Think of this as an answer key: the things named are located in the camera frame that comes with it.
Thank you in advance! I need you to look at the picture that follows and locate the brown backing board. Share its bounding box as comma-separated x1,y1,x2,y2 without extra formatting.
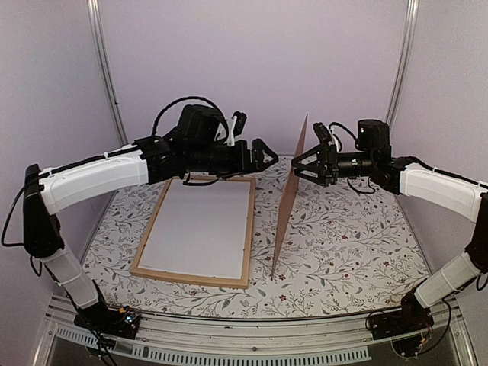
269,112,309,281

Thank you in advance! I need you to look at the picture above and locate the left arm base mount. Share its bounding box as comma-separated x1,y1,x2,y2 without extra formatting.
72,294,141,339

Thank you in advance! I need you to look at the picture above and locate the aluminium front rail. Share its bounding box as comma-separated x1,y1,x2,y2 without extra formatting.
33,296,478,365

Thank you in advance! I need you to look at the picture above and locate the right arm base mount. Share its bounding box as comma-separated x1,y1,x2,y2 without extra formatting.
365,295,434,358

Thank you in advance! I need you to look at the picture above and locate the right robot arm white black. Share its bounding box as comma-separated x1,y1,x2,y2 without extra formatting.
291,146,487,332

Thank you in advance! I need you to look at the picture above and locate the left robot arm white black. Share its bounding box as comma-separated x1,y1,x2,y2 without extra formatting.
14,136,278,331

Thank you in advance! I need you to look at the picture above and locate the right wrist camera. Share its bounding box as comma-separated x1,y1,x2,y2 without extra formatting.
312,118,392,153

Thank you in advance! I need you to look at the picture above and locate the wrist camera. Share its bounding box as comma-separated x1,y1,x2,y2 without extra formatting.
312,118,392,153
215,111,247,146

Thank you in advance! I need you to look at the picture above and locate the red forest landscape photo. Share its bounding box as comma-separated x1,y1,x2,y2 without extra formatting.
137,178,255,280

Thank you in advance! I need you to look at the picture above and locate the light wooden picture frame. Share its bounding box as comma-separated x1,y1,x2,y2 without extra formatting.
129,175,257,291

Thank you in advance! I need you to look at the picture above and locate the floral patterned table mat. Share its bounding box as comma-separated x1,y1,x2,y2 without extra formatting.
82,157,429,319

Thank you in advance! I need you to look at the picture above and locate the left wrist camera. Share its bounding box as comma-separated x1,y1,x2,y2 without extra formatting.
215,111,247,146

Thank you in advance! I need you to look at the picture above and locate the aluminium corner post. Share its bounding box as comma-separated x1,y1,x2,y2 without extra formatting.
385,0,420,130
86,0,128,145

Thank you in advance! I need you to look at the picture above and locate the right aluminium corner post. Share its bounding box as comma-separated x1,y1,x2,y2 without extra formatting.
385,0,420,130

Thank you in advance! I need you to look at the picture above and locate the left aluminium corner post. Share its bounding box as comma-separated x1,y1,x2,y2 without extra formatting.
86,0,128,145

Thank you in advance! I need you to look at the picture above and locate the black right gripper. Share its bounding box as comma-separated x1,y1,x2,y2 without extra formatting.
292,143,375,187

